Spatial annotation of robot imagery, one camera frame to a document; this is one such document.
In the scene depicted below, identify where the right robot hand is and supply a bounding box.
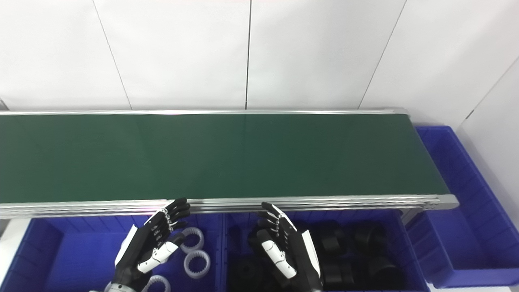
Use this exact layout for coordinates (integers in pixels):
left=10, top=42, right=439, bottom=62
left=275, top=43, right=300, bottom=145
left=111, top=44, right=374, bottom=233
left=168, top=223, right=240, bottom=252
left=248, top=202, right=323, bottom=292

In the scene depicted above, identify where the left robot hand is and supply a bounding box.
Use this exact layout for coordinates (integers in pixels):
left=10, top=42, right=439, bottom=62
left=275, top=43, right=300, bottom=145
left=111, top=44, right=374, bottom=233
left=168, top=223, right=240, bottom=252
left=110, top=198, right=191, bottom=288

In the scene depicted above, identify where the black cylindrical coupling part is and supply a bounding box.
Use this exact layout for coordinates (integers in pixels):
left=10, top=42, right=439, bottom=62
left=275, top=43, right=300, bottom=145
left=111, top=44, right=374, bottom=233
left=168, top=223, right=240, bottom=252
left=365, top=255, right=400, bottom=289
left=322, top=258, right=357, bottom=289
left=353, top=222, right=386, bottom=254
left=314, top=222, right=347, bottom=256

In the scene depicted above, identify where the blue bin with black parts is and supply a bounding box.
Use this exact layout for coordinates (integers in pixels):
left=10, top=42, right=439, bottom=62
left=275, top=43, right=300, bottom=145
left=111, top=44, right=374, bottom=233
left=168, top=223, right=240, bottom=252
left=222, top=209, right=430, bottom=292

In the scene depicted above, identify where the blue bin with white rings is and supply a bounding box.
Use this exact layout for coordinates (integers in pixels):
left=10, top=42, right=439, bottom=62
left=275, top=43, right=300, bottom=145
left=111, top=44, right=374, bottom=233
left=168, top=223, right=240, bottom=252
left=0, top=214, right=225, bottom=292

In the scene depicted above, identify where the green conveyor belt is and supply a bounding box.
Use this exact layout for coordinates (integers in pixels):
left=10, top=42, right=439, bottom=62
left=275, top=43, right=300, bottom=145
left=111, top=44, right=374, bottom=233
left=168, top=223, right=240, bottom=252
left=0, top=114, right=450, bottom=203
left=0, top=108, right=459, bottom=221

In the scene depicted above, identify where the empty blue bin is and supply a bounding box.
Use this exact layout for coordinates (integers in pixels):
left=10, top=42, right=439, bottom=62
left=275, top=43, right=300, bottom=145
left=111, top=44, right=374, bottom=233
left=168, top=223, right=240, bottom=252
left=405, top=126, right=519, bottom=288

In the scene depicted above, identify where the white toothed ring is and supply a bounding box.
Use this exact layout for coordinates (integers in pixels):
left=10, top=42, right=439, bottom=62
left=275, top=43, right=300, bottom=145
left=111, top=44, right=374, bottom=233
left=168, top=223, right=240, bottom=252
left=184, top=250, right=211, bottom=279
left=141, top=275, right=171, bottom=292
left=178, top=227, right=205, bottom=254

